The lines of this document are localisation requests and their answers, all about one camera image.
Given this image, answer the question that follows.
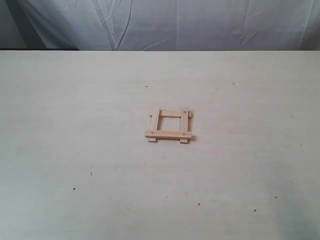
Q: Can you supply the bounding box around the plain wood stick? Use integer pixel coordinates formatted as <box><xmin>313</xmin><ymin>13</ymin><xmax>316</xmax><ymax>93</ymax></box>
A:
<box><xmin>147</xmin><ymin>106</ymin><xmax>161</xmax><ymax>143</ymax></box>

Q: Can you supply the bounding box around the wood stick with two magnets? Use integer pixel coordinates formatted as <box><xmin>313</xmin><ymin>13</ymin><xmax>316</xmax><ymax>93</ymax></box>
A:
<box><xmin>144</xmin><ymin>130</ymin><xmax>192</xmax><ymax>140</ymax></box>

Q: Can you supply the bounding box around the short wood stick with magnet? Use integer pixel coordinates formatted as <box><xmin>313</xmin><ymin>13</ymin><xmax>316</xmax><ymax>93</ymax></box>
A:
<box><xmin>180</xmin><ymin>107</ymin><xmax>189</xmax><ymax>137</ymax></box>

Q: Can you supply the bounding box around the white backdrop cloth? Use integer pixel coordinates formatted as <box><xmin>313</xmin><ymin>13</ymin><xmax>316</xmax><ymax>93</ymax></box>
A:
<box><xmin>0</xmin><ymin>0</ymin><xmax>320</xmax><ymax>51</ymax></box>

